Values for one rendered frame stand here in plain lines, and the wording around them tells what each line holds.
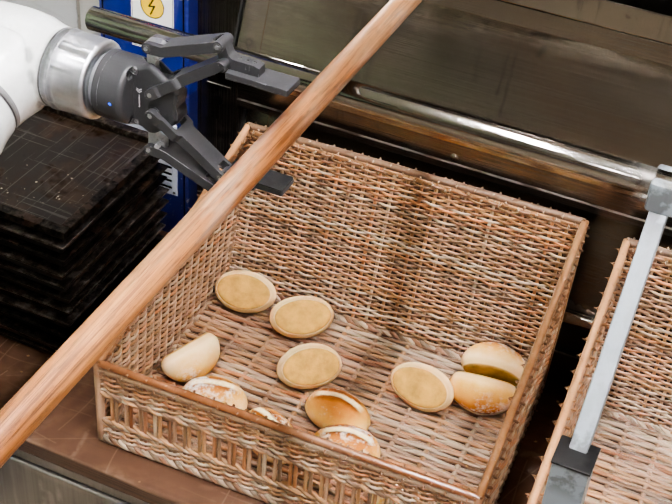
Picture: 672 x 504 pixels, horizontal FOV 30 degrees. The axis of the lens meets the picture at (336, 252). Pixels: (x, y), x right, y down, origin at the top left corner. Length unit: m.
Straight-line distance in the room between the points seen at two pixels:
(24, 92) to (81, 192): 0.49
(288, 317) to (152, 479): 0.34
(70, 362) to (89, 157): 0.93
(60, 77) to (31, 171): 0.56
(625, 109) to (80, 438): 0.89
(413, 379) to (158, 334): 0.38
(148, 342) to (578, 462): 0.75
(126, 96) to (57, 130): 0.66
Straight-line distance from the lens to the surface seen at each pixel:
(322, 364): 1.86
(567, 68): 1.78
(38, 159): 1.93
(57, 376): 1.02
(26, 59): 1.38
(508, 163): 1.87
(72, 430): 1.84
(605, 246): 1.91
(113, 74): 1.34
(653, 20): 1.71
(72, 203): 1.84
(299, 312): 1.93
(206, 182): 1.36
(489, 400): 1.84
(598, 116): 1.78
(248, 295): 1.97
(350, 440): 1.74
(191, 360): 1.85
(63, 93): 1.37
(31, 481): 1.91
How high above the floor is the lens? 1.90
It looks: 38 degrees down
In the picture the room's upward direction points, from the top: 5 degrees clockwise
